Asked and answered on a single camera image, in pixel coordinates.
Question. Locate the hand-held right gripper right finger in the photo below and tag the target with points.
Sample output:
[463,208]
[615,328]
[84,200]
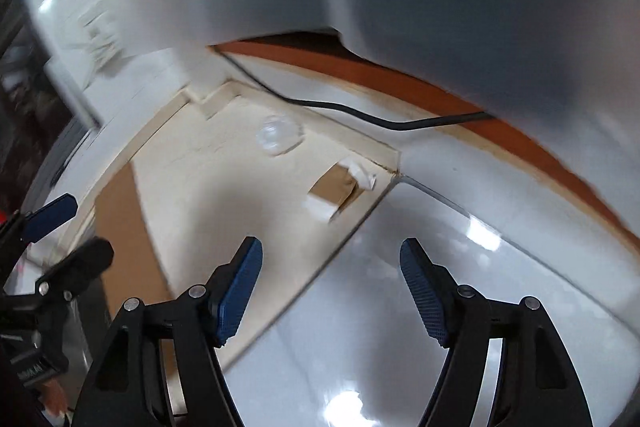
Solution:
[425,297]

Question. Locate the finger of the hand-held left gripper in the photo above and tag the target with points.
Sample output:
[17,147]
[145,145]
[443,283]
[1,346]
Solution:
[52,214]
[85,264]

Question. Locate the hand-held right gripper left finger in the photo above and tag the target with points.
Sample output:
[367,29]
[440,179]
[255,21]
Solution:
[240,292]

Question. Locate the brown paper wrapper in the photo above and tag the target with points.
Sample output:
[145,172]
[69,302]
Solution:
[335,189]

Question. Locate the clear plastic lid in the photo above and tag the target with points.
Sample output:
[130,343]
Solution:
[277,134]

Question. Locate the person's left hand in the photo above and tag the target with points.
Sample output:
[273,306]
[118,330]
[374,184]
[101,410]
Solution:
[54,399]

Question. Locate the brown cardboard sheet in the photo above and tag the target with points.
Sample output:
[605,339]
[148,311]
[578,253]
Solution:
[125,227]

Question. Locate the grey framed window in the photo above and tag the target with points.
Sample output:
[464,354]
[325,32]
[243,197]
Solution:
[30,97]

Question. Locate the brown wooden trim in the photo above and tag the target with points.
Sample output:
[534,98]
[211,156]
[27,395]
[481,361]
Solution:
[380,69]

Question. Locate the white wall socket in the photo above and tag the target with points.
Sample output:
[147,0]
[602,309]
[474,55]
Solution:
[96,19]

